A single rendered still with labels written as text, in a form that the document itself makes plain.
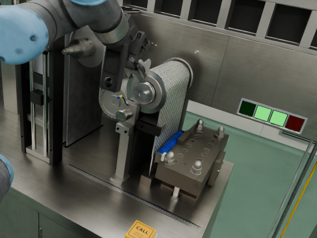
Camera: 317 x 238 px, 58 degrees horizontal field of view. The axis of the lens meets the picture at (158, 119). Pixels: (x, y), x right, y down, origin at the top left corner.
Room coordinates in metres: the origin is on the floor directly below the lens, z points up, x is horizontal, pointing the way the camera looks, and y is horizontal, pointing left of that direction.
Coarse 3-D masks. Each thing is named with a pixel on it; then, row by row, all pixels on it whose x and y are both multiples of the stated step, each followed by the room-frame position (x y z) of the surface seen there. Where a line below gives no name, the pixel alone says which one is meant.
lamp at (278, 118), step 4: (276, 112) 1.03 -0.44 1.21; (280, 112) 1.03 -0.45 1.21; (272, 116) 1.04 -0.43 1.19; (276, 116) 1.03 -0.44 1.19; (280, 116) 1.03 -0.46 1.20; (284, 116) 1.02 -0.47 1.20; (272, 120) 1.03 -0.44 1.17; (276, 120) 1.03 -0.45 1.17; (280, 120) 1.02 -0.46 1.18; (284, 120) 1.02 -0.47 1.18; (280, 124) 1.02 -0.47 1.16
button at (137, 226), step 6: (138, 222) 0.64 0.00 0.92; (132, 228) 0.61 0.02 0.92; (138, 228) 0.62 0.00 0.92; (144, 228) 0.62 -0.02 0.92; (150, 228) 0.63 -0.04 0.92; (126, 234) 0.59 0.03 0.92; (132, 234) 0.59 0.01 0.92; (138, 234) 0.60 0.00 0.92; (144, 234) 0.60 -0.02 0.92; (150, 234) 0.60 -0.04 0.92
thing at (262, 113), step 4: (260, 108) 1.05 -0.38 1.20; (264, 108) 1.05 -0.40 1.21; (256, 112) 1.06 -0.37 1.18; (260, 112) 1.05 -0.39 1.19; (264, 112) 1.05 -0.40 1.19; (268, 112) 1.04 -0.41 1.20; (256, 116) 1.06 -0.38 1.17; (260, 116) 1.05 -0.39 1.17; (264, 116) 1.05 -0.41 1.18; (268, 116) 1.04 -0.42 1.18
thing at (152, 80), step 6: (150, 78) 0.87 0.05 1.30; (132, 84) 0.89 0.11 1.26; (156, 84) 0.86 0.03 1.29; (132, 90) 0.89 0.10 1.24; (156, 90) 0.86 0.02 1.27; (132, 96) 0.89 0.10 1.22; (156, 96) 0.86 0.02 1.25; (138, 102) 0.88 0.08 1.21; (156, 102) 0.86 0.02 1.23; (144, 108) 0.87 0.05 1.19; (150, 108) 0.86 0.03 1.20
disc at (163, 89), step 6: (150, 72) 0.88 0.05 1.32; (132, 78) 0.90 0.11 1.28; (156, 78) 0.87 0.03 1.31; (162, 84) 0.86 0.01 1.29; (126, 90) 0.90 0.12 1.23; (162, 90) 0.86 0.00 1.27; (162, 96) 0.86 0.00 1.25; (150, 102) 0.87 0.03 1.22; (162, 102) 0.85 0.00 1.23; (156, 108) 0.86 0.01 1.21
